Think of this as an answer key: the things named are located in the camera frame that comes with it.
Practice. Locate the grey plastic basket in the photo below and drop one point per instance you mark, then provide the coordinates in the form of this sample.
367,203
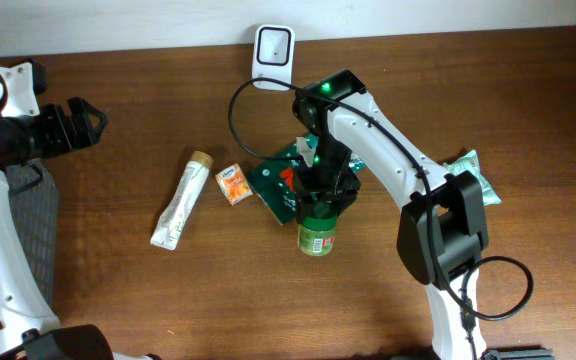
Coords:
34,201

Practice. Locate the green lidded jar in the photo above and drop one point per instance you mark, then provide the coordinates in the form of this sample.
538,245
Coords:
316,234

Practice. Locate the green 3M gloves packet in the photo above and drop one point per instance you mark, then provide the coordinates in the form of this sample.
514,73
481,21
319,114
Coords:
272,181

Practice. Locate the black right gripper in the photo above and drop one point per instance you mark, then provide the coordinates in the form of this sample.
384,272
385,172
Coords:
305,180

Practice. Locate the orange tissue packet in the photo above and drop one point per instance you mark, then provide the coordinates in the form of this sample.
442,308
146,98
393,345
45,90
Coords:
233,184

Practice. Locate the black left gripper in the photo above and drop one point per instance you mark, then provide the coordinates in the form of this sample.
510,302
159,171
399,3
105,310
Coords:
61,129

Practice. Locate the light green snack packet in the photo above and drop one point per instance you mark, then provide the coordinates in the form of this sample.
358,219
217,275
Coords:
470,163

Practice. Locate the white tube gold cap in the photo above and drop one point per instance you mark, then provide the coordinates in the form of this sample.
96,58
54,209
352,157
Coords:
173,219

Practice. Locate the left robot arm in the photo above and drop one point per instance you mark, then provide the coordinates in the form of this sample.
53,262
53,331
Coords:
29,329

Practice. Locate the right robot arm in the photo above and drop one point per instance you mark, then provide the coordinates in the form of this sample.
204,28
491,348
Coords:
442,227

